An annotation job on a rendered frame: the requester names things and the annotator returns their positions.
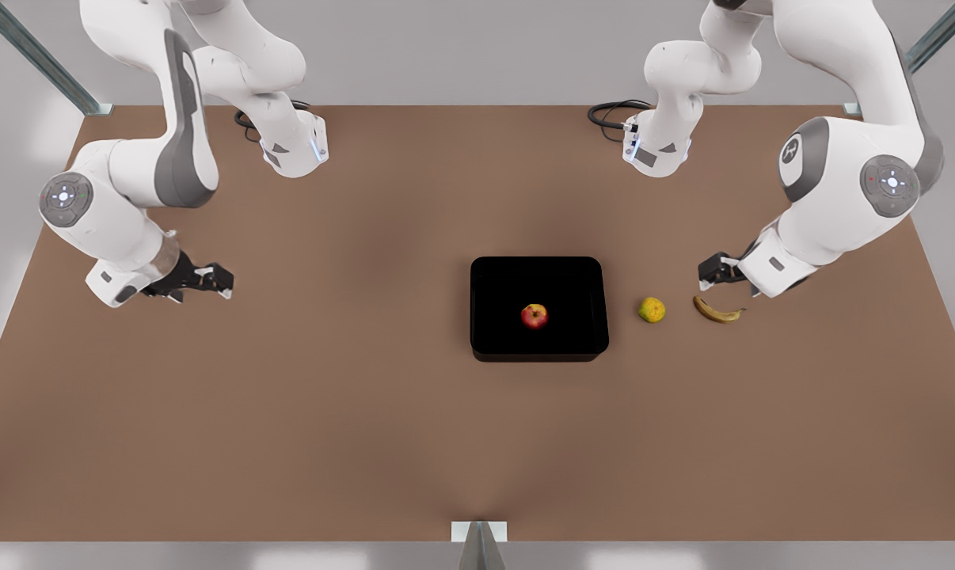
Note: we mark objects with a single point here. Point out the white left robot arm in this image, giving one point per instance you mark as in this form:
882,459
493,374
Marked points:
842,190

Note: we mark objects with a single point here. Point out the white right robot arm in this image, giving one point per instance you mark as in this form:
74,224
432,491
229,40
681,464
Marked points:
121,178

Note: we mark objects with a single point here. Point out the yellow banana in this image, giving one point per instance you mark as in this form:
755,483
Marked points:
715,312

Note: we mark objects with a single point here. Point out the yellow-green pear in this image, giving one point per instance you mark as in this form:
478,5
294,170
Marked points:
652,309

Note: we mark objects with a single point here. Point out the black rectangular tray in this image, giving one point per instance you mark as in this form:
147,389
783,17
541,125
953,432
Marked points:
538,308

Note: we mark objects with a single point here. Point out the red apple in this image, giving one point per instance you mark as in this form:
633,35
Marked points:
534,316

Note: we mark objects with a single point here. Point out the silver frame post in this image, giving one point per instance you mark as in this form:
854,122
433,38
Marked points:
479,546
925,39
38,57

